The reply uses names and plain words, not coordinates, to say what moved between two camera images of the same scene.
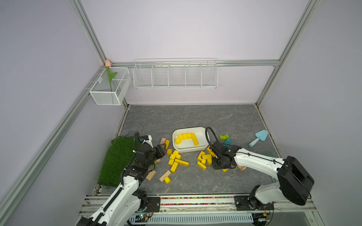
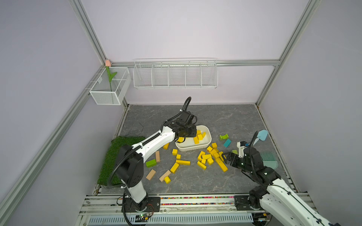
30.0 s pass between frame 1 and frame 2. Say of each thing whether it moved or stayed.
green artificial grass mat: stayed
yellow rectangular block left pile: stayed
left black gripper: moved
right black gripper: moved
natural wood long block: stayed
